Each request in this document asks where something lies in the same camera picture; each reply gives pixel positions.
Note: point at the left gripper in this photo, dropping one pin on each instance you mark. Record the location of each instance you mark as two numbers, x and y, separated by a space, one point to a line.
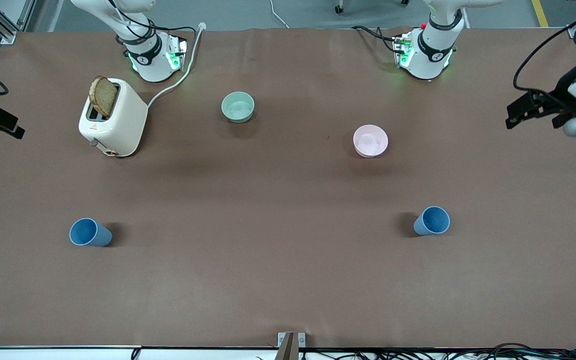
561 93

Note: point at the blue plastic cup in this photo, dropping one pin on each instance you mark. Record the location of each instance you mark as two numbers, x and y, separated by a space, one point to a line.
88 233
432 221

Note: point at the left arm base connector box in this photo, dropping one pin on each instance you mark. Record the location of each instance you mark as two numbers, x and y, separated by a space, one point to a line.
403 50

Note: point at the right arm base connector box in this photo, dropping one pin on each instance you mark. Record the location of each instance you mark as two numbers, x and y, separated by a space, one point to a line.
177 52

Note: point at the brown bread slice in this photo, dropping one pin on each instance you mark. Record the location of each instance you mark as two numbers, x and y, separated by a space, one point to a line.
103 97

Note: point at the cream white toaster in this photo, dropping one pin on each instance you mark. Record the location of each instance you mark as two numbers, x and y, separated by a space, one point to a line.
120 122

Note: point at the pink bowl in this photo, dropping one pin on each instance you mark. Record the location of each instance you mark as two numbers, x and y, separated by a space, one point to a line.
370 141

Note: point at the black caster wheel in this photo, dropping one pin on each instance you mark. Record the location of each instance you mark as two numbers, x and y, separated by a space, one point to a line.
339 8

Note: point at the green bowl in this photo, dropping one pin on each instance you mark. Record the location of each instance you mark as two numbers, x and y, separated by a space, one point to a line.
237 107

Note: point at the aluminium frame profile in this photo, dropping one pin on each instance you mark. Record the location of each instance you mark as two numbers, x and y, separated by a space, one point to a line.
3 31

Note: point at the metal table bracket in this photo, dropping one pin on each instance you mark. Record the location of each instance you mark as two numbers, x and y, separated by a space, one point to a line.
291 345

